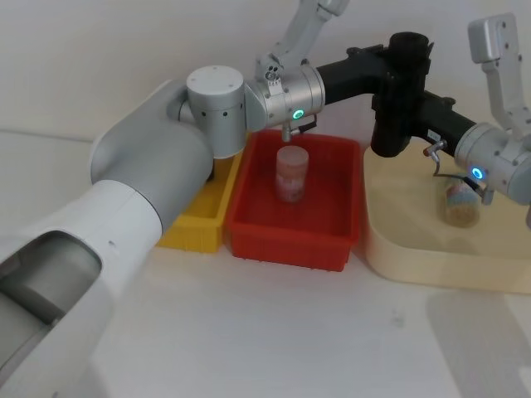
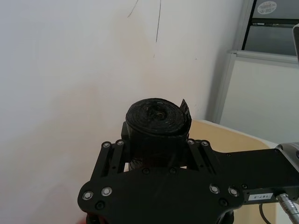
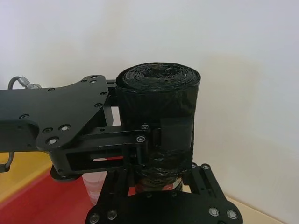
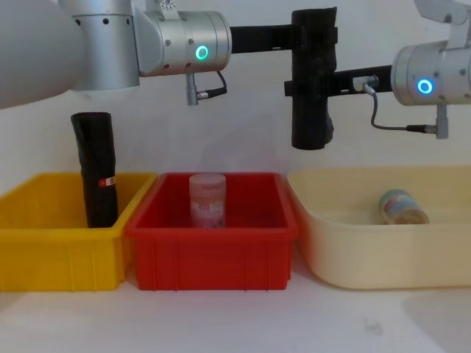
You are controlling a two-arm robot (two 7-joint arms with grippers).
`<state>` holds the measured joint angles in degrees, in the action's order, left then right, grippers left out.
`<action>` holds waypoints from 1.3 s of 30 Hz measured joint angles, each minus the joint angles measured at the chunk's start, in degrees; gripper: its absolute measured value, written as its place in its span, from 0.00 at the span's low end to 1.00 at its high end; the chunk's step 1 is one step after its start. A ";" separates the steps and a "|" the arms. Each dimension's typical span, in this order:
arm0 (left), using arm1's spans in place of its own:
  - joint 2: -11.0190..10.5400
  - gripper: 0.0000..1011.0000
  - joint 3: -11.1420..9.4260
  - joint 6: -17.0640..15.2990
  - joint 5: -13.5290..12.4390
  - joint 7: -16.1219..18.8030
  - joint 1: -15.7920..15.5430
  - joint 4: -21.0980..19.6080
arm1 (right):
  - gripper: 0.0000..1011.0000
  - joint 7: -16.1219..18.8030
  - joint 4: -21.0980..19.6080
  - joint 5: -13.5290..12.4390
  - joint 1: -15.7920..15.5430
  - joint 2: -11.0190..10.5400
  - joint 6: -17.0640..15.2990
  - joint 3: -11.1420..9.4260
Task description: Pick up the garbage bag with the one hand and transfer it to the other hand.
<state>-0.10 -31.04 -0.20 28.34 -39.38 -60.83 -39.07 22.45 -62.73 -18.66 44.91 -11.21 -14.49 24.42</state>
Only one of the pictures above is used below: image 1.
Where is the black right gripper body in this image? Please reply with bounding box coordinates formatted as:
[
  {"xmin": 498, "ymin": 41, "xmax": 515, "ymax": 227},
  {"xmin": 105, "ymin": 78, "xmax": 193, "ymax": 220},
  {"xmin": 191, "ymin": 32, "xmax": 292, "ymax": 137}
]
[{"xmin": 421, "ymin": 92, "xmax": 478, "ymax": 146}]

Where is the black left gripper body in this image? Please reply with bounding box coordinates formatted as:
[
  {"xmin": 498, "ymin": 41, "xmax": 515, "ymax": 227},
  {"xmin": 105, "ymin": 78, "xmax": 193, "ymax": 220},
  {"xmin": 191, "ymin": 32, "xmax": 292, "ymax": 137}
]
[{"xmin": 317, "ymin": 52, "xmax": 379, "ymax": 108}]

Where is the clear jar with colourful contents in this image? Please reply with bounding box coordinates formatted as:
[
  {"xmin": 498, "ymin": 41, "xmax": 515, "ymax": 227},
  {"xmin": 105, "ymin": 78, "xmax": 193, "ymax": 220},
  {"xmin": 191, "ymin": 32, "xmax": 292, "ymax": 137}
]
[{"xmin": 434, "ymin": 173, "xmax": 483, "ymax": 229}]

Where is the cream plastic tray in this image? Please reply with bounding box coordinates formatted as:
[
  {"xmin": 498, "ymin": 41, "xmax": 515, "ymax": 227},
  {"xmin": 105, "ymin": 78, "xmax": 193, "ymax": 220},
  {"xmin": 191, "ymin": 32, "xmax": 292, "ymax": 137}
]
[{"xmin": 357, "ymin": 140, "xmax": 531, "ymax": 295}]

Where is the clear jar with pink contents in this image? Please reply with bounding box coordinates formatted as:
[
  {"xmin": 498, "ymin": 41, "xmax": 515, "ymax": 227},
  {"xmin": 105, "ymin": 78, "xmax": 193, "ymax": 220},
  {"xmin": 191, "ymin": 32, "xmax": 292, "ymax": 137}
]
[{"xmin": 275, "ymin": 144, "xmax": 310, "ymax": 205}]

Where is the red plastic bin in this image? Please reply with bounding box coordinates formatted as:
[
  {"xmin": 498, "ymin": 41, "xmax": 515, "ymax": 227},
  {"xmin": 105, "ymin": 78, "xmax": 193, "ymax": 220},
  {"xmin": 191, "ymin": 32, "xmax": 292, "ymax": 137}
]
[{"xmin": 223, "ymin": 129, "xmax": 361, "ymax": 273}]

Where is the yellow plastic bin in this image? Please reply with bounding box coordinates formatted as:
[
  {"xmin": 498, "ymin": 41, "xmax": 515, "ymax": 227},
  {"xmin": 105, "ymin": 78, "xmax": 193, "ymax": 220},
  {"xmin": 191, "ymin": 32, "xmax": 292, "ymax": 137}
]
[{"xmin": 155, "ymin": 151, "xmax": 246, "ymax": 254}]

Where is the white table cloth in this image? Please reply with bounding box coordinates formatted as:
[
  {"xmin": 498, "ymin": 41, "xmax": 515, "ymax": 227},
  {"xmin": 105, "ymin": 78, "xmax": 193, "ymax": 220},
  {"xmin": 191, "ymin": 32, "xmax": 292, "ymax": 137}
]
[{"xmin": 0, "ymin": 128, "xmax": 531, "ymax": 398}]

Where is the thin cable with silver plug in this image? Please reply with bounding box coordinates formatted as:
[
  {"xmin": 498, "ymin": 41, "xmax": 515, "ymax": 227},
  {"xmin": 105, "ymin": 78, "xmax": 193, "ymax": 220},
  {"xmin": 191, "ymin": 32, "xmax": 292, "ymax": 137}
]
[
  {"xmin": 422, "ymin": 139, "xmax": 494, "ymax": 205},
  {"xmin": 280, "ymin": 114, "xmax": 319, "ymax": 144}
]

